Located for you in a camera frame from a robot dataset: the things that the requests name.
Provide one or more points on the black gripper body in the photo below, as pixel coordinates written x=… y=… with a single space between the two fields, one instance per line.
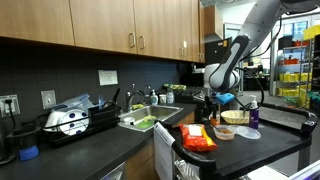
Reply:
x=212 y=99

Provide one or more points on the silver metal fork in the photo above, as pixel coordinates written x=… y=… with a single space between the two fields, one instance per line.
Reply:
x=218 y=127

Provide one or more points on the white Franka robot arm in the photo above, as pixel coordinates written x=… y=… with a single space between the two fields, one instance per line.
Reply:
x=260 y=16

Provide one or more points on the clear container of baked beans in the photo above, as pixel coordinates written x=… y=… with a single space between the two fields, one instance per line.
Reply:
x=225 y=133

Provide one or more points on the clear box with blue lid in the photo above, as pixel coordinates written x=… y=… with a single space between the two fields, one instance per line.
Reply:
x=75 y=102

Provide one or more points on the cream woven oval basket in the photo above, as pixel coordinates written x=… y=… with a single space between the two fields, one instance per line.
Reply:
x=233 y=117

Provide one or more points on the stainless steel stove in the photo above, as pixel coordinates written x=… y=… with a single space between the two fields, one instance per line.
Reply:
x=188 y=95

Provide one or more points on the clear round plastic lid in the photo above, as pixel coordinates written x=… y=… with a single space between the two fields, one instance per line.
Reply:
x=238 y=127

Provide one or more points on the orange snack package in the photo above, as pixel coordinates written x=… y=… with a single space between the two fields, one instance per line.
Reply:
x=196 y=138

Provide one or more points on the purple pump bottle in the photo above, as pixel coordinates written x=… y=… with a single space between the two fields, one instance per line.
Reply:
x=254 y=116

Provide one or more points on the clear water bottle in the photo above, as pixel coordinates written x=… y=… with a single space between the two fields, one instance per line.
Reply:
x=170 y=97

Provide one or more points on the small white cup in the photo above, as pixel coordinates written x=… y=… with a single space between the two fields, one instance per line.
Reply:
x=162 y=99

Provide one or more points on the stainless steel sink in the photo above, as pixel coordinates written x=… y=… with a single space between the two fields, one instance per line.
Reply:
x=160 y=111

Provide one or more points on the black utility cart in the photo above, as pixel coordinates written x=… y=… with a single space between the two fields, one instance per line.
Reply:
x=253 y=150

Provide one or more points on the clear hand soap bottle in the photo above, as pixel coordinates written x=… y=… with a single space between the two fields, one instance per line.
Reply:
x=154 y=99

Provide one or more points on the green item in sink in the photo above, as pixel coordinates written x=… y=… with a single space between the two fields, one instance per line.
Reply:
x=146 y=123

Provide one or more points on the yellow green sponge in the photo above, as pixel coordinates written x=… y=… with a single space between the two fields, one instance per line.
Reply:
x=137 y=106

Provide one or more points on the white cup in sink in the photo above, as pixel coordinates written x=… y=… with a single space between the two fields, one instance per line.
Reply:
x=129 y=120

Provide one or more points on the chrome sink faucet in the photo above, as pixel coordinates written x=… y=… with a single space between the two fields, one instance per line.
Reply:
x=129 y=100

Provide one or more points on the shelf with yellow bins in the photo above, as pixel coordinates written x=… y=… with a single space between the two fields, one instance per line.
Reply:
x=293 y=77

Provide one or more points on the wooden base cabinet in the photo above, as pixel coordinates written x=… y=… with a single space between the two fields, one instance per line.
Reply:
x=140 y=163

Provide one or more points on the black kitchen utensil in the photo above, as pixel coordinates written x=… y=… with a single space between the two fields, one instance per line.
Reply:
x=116 y=95

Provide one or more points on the black dish rack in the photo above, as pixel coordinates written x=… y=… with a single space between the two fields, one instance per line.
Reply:
x=103 y=116

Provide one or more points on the stainless steel dishwasher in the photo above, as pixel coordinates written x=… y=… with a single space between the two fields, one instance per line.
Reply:
x=115 y=173

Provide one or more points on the white plate with blue dots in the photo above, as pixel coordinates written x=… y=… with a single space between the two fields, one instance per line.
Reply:
x=75 y=121

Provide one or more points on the plain white bowl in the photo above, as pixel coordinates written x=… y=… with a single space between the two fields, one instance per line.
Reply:
x=52 y=120

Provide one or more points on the black funnel cup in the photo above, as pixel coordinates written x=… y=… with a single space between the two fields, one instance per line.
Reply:
x=25 y=138

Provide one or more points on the dark kettle appliance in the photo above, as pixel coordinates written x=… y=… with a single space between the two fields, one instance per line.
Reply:
x=5 y=146

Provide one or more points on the white wall notice paper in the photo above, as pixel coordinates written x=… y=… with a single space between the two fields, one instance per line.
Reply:
x=108 y=77

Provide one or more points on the wooden wall cabinets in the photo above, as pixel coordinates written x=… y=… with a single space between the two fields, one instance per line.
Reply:
x=100 y=23

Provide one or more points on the grey light switch plate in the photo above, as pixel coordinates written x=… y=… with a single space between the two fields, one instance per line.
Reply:
x=48 y=99

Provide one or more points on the grey wall outlet plate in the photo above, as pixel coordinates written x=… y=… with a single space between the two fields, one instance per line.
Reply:
x=10 y=110

